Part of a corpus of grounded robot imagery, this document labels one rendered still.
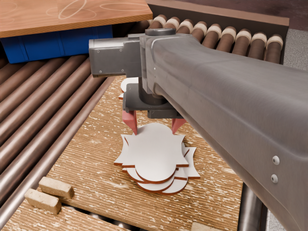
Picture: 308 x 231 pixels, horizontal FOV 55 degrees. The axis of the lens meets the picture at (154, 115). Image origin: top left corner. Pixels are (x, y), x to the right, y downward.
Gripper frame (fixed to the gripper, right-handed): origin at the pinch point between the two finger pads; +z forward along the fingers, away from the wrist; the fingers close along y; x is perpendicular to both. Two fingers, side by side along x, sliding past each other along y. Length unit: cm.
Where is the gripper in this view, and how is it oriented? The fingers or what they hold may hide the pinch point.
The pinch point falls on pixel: (154, 130)
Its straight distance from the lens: 57.3
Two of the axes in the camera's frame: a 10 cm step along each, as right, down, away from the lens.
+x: -0.3, -7.0, 7.1
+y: 10.0, -0.1, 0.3
